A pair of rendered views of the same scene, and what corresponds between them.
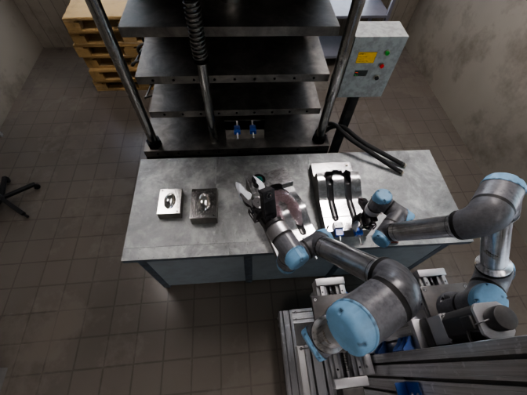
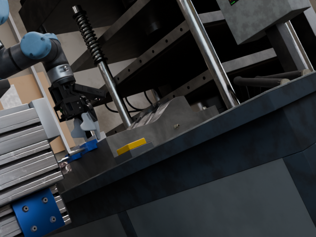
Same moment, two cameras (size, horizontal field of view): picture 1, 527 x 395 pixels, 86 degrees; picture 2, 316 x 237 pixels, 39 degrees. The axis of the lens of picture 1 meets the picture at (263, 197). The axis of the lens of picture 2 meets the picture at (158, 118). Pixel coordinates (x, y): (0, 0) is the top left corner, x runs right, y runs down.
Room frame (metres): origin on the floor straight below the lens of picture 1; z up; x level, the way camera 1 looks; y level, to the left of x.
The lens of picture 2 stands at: (0.10, -1.79, 0.77)
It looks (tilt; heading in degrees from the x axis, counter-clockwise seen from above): 5 degrees up; 56
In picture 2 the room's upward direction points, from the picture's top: 25 degrees counter-clockwise
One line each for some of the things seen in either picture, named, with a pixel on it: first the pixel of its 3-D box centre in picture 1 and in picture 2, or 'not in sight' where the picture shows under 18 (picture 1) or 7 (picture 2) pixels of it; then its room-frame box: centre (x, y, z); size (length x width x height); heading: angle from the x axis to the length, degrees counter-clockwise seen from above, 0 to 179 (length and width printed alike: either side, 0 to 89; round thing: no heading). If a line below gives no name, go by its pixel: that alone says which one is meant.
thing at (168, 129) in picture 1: (237, 110); not in sight; (1.73, 0.25, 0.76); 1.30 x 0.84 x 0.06; 97
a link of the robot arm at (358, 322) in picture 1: (340, 327); not in sight; (0.12, -0.25, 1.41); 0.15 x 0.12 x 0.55; 124
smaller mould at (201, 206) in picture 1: (205, 205); not in sight; (0.81, 0.34, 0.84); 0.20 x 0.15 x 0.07; 7
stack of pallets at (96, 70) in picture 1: (139, 38); not in sight; (3.22, 1.55, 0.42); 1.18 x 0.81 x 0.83; 98
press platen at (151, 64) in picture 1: (234, 42); (175, 58); (1.78, 0.25, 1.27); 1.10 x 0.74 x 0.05; 97
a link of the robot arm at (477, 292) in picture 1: (481, 301); not in sight; (0.27, -0.85, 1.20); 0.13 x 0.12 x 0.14; 141
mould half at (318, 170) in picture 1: (339, 193); (145, 133); (0.93, -0.45, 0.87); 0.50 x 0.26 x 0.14; 7
